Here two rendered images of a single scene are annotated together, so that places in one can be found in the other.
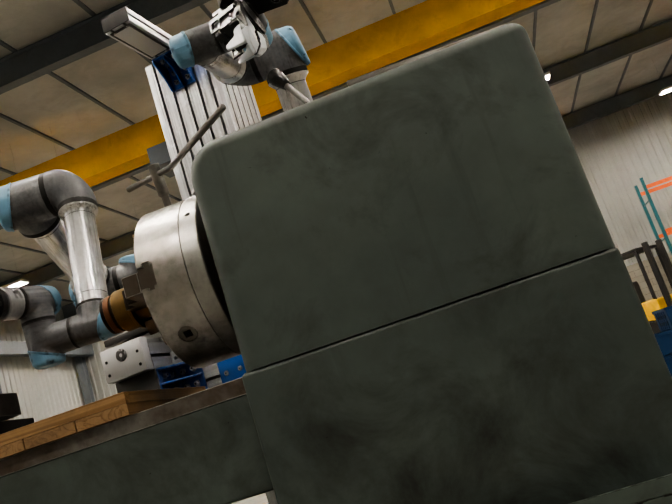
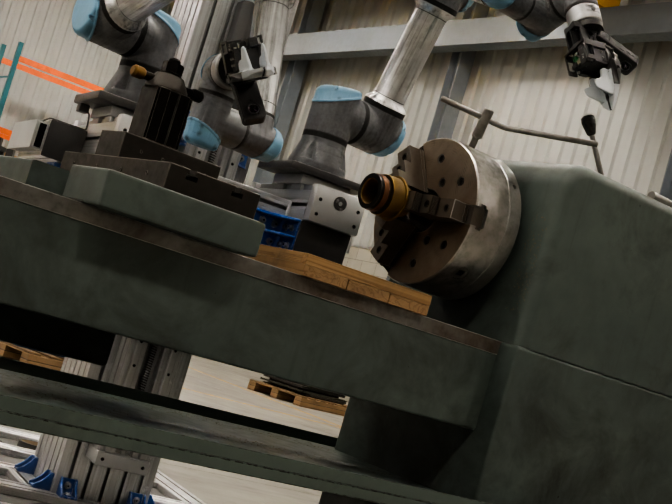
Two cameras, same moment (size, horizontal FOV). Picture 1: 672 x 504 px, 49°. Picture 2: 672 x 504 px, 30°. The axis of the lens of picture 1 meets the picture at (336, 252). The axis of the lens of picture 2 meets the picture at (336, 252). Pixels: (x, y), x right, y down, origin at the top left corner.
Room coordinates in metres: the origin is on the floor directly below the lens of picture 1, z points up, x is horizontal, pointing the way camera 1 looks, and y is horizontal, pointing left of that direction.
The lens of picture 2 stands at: (-0.35, 2.20, 0.76)
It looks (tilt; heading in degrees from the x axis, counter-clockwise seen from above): 4 degrees up; 316
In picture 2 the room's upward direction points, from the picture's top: 16 degrees clockwise
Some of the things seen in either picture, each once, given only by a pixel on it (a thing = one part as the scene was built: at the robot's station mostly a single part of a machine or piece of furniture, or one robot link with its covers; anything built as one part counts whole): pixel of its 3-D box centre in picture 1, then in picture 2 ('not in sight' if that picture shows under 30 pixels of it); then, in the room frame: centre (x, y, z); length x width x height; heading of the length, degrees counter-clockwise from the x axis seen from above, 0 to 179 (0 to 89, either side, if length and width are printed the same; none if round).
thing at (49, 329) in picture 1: (51, 340); (213, 122); (1.67, 0.69, 1.12); 0.11 x 0.08 x 0.11; 90
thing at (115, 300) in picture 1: (130, 308); (386, 196); (1.41, 0.42, 1.08); 0.09 x 0.09 x 0.09; 83
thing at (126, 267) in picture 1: (140, 276); (150, 39); (2.14, 0.58, 1.33); 0.13 x 0.12 x 0.14; 90
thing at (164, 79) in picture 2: not in sight; (167, 84); (1.56, 0.89, 1.14); 0.08 x 0.08 x 0.03
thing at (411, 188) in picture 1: (400, 222); (560, 275); (1.35, -0.13, 1.06); 0.59 x 0.48 x 0.39; 81
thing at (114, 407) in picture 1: (102, 422); (314, 274); (1.43, 0.53, 0.89); 0.36 x 0.30 x 0.04; 171
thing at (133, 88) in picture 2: not in sight; (138, 87); (2.14, 0.57, 1.21); 0.15 x 0.15 x 0.10
